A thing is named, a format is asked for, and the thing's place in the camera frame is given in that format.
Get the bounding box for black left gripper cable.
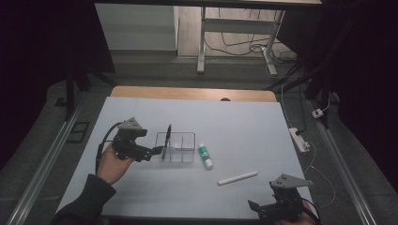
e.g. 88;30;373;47
95;121;124;173

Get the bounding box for white table mat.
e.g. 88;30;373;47
57;97;314;220

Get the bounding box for black metal stand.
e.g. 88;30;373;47
54;60;117;122
266;59;333;129

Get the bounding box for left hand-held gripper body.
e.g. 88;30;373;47
112;117;153;163

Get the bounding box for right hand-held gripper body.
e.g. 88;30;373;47
258;173;314;223

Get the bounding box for thin white cable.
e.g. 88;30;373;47
303;142;336;209

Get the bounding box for white power strip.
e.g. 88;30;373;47
288;127;311;154

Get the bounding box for black pen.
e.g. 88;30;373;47
161;124;173;162

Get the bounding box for black rectangular floor frame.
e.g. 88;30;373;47
67;121;90;144

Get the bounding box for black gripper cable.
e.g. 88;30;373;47
300;198;322;225
95;121;124;173

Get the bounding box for person's right hand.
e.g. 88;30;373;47
274;202;317;225

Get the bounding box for white desk frame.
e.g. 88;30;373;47
196;6;286;77

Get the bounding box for black floor cables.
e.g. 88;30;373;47
205;7;299;64

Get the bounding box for white chalk stick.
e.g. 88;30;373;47
217;170;259;187

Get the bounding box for white green glue stick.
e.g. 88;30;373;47
198;142;215;171

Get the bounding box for clear plastic desk organizer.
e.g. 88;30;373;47
155;131;197;164

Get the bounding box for aluminium rail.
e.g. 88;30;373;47
6;93;86;225
308;99;378;225

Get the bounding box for grey white cabinet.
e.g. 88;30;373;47
94;3;179;52

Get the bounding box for person's left hand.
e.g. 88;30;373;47
96;143;136;186

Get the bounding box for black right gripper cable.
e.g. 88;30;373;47
300;198;322;225

